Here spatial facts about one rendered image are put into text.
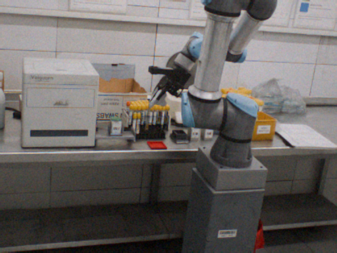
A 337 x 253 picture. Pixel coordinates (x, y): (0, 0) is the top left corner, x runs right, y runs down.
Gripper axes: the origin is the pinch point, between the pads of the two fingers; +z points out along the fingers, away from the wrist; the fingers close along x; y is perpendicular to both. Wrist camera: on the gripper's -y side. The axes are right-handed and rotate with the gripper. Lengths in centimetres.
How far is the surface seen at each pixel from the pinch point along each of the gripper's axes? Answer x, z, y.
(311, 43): 60, -77, 90
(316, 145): -10, -26, 75
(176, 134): 0.9, 4.8, 18.3
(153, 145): -3.4, 13.3, 10.1
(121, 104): 25.0, 9.5, -1.2
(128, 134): -0.1, 15.0, -0.4
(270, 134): 0, -18, 59
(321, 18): 59, -92, 85
